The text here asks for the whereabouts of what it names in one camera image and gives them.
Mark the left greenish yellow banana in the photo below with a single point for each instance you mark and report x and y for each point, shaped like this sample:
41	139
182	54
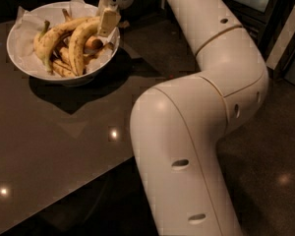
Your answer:
38	37

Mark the upper long yellow banana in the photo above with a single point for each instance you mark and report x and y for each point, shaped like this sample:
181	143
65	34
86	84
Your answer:
54	36

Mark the white ceramic bowl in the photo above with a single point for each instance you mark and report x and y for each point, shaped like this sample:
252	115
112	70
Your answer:
18	54

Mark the white paper bowl liner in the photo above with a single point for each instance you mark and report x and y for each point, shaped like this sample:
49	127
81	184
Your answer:
23	38

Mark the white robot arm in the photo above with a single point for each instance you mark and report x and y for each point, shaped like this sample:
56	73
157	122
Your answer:
176	125

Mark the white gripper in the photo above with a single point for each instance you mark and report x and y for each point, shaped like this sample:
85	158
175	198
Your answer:
110	19

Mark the yellow spotted banana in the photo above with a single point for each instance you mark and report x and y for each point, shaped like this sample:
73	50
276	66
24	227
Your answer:
77	43

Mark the black glass door refrigerator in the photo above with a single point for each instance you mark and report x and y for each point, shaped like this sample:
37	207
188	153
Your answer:
263	19

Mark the small banana under pile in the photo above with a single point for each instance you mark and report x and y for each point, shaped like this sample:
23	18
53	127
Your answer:
98	52

